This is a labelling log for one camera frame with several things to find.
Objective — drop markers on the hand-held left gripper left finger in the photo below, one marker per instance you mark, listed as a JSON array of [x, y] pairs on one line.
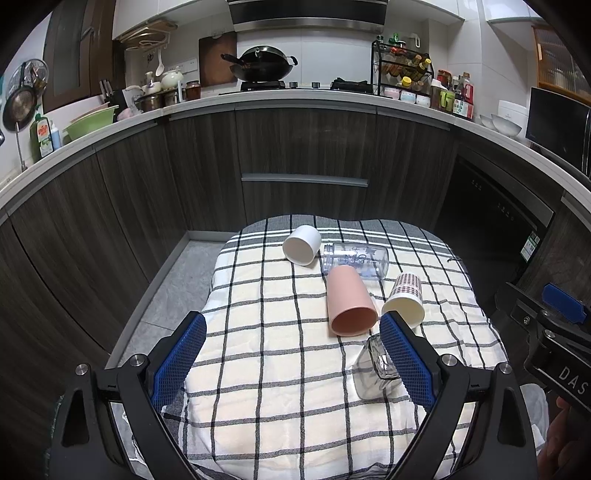
[[180, 360]]

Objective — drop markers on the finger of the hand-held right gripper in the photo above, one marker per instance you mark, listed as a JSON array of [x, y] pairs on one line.
[[564, 303]]

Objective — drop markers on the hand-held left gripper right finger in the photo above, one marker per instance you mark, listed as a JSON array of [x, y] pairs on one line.
[[408, 364]]

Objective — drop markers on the clear square glass cup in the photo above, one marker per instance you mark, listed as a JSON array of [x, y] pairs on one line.
[[374, 369]]

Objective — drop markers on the patterned paper cup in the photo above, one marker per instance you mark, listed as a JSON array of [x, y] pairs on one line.
[[406, 295]]

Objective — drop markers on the pink cup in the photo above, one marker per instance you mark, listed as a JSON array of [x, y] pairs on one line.
[[351, 304]]

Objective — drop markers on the white cup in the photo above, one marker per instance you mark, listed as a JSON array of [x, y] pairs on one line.
[[302, 244]]

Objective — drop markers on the person's right hand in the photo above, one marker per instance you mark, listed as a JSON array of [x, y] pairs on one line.
[[570, 438]]

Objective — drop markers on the black white checked cloth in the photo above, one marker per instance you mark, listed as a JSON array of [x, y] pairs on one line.
[[277, 369]]

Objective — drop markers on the black dishwasher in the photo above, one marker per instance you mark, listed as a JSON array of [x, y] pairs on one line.
[[489, 217]]

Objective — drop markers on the clear plastic bottle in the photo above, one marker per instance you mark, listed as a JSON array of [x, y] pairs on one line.
[[355, 261]]

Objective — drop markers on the black microwave oven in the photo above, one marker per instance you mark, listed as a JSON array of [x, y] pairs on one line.
[[558, 129]]

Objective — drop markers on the stack of white bowls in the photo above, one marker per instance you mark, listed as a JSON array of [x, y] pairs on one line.
[[496, 124]]

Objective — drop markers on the red sauce bottle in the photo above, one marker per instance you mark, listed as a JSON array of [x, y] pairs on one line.
[[464, 104]]

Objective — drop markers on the wooden glass-door cabinet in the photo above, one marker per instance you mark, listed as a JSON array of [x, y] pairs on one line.
[[561, 55]]

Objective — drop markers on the green plastic basin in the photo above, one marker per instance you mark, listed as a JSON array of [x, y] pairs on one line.
[[90, 124]]

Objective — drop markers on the white blue bottle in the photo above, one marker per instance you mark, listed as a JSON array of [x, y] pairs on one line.
[[55, 137]]

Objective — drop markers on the steel pot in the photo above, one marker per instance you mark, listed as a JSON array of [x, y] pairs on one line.
[[150, 102]]

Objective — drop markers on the green dish soap bottle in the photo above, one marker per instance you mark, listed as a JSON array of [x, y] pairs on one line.
[[41, 138]]

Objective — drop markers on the black knife block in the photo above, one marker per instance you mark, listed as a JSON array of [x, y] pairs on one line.
[[111, 97]]

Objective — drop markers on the white teapot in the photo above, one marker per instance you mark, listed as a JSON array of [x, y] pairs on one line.
[[171, 79]]

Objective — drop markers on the white ladle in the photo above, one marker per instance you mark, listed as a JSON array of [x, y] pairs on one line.
[[159, 67]]

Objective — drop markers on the gas stove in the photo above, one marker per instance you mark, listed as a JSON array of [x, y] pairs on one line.
[[295, 86]]

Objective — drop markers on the hanging frying pan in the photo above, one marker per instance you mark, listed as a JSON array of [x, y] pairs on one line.
[[21, 104]]

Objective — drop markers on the dark wooden cutting board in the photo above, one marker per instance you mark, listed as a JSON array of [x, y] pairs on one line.
[[217, 60]]

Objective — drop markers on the black wok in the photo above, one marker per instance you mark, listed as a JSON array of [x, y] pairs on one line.
[[263, 62]]

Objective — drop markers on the range hood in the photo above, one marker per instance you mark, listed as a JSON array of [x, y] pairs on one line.
[[307, 14]]

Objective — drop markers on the wooden wall rack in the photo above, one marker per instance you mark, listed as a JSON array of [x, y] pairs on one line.
[[147, 34]]

